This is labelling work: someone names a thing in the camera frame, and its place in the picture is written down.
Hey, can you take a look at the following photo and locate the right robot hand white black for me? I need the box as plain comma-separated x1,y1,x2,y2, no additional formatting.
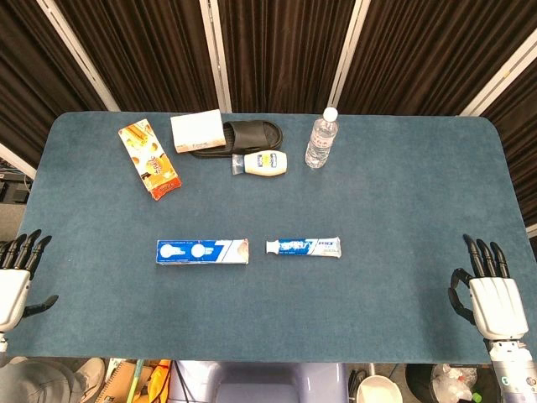
447,233,529,340

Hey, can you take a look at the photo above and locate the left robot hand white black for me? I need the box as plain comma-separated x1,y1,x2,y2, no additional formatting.
0,229,59,333

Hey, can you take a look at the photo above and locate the blue white toothpaste box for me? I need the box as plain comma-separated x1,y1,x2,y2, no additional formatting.
156,238,250,266

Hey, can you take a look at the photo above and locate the blue white toothpaste tube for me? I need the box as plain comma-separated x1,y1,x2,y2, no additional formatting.
264,236,342,259

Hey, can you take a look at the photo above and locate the orange snack packet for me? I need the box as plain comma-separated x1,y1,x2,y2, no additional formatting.
117,118,184,202

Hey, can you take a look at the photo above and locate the white cardboard box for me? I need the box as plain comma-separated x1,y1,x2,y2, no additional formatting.
169,108,227,154

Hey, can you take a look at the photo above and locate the grey cloth bundle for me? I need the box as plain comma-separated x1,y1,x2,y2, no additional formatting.
0,356,106,403

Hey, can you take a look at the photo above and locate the black waste bin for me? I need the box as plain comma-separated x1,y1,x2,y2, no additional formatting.
404,363,496,403

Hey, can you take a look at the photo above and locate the brown cardboard notebook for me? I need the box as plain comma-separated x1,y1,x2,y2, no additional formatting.
96,359,143,403

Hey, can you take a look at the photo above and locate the white round bowl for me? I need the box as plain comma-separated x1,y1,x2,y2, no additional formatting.
356,374,404,403

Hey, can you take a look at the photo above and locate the green stick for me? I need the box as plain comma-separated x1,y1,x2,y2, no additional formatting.
125,359,146,403

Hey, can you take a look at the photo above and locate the yellow plastic bag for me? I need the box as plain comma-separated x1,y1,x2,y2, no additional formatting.
144,359,174,403

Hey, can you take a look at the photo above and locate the clear plastic water bottle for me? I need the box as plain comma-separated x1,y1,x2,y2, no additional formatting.
305,106,339,170

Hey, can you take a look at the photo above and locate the lavender robot torso base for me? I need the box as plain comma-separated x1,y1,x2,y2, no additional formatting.
167,359,349,403

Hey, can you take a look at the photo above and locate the blue felt table cover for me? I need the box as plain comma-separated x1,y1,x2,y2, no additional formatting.
6,111,529,365

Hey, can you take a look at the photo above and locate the white squeeze bottle clear cap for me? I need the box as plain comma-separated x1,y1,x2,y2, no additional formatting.
231,150,289,177

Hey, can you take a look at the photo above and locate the black rubber slipper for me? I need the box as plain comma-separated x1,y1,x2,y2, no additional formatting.
189,120,284,160

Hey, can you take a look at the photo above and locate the dark brown pleated curtain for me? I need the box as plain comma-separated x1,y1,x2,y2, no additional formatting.
0,0,537,230

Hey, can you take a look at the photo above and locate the white partition frame post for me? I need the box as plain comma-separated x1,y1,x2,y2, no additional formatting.
459,31,537,118
35,0,122,113
326,0,370,109
0,142,38,180
199,0,232,113

